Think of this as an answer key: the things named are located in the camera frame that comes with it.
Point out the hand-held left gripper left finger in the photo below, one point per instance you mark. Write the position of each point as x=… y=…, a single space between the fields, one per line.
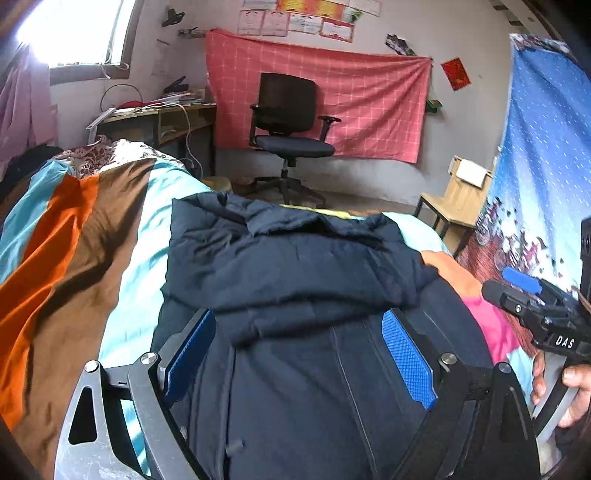
x=189 y=355

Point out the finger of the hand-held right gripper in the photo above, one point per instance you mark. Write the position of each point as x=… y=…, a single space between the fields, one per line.
x=508 y=295
x=519 y=278

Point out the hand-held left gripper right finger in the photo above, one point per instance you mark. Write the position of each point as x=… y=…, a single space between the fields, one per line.
x=408 y=360

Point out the navy padded jacket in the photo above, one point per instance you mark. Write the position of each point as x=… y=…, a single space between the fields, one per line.
x=300 y=286

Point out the black clothes heap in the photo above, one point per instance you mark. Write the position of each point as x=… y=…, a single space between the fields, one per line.
x=27 y=170

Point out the person's right hand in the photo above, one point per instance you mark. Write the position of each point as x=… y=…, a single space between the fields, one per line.
x=577 y=392

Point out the wooden chair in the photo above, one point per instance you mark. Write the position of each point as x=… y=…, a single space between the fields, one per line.
x=455 y=207

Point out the white box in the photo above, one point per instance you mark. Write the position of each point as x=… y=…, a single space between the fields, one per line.
x=473 y=171

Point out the blue printed curtain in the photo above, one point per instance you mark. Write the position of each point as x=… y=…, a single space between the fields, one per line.
x=540 y=161

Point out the colourful striped blanket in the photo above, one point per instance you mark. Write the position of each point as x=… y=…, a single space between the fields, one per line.
x=69 y=254

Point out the yellow green stool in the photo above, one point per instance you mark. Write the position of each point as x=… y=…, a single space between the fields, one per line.
x=217 y=183

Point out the wooden desk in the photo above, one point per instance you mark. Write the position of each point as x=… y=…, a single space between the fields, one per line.
x=152 y=115

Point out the white slatted stand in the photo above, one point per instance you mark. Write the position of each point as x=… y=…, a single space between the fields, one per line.
x=99 y=122

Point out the black office chair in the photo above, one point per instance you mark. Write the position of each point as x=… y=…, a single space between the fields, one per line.
x=286 y=120

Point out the stack of papers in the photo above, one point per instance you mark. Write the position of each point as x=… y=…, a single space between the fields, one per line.
x=173 y=99

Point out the red item on desk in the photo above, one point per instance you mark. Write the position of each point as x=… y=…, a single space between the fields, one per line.
x=133 y=103

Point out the black stapler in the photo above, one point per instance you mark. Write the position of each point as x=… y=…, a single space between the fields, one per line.
x=176 y=84

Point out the pink hanging curtain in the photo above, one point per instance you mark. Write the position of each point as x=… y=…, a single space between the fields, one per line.
x=23 y=106

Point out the window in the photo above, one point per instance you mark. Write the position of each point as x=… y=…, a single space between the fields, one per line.
x=74 y=32

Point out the green wall hook item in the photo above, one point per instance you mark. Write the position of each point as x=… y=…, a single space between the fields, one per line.
x=434 y=105

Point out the red paper wall decoration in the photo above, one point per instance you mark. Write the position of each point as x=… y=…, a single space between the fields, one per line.
x=455 y=74

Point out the pink checked wall cloth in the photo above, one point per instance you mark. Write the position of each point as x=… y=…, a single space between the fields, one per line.
x=369 y=101

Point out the wall photos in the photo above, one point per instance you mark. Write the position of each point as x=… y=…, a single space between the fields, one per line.
x=400 y=45

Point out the small wall shelf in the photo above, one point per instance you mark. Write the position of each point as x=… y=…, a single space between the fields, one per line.
x=191 y=32

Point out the group of wall certificates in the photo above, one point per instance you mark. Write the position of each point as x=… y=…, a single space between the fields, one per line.
x=314 y=18

